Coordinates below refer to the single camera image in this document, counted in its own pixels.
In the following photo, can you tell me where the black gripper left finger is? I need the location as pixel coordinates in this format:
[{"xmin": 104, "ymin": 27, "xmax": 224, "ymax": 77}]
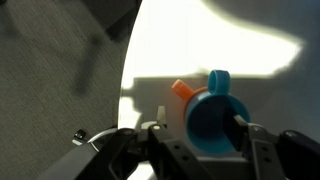
[{"xmin": 146, "ymin": 105, "xmax": 214, "ymax": 180}]

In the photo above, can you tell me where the black table base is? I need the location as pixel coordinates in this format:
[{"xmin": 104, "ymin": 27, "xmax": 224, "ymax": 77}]
[{"xmin": 83, "ymin": 0, "xmax": 143, "ymax": 41}]

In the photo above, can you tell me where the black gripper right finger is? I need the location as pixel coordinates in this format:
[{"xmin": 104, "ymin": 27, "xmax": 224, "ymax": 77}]
[{"xmin": 233, "ymin": 114, "xmax": 288, "ymax": 180}]

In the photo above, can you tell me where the blue toy cup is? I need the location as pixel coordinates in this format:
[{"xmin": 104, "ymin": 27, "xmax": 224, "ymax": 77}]
[{"xmin": 184, "ymin": 69, "xmax": 252, "ymax": 155}]

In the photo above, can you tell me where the orange toy cup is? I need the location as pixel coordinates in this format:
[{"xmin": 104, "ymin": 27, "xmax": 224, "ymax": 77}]
[{"xmin": 171, "ymin": 78, "xmax": 209, "ymax": 121}]

